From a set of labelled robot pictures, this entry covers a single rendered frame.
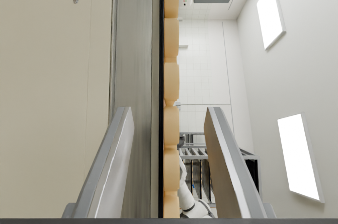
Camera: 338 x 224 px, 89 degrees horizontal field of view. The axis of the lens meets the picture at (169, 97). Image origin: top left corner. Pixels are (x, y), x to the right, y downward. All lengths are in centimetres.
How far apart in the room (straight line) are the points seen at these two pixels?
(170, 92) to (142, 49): 7
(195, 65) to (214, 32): 124
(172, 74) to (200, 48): 513
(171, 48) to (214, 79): 473
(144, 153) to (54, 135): 11
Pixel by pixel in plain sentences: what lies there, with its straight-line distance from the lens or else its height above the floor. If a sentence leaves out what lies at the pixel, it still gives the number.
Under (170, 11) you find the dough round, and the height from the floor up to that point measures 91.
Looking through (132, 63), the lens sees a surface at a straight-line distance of 24.
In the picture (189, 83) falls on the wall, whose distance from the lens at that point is 478.
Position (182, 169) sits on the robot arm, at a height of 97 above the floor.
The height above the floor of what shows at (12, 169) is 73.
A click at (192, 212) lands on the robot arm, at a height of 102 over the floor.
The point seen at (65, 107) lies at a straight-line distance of 25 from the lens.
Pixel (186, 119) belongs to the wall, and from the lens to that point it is 451.
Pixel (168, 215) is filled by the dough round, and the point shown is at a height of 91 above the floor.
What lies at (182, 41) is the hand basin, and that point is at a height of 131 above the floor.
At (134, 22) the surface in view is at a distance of 26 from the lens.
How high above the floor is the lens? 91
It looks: level
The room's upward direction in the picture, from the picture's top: 90 degrees clockwise
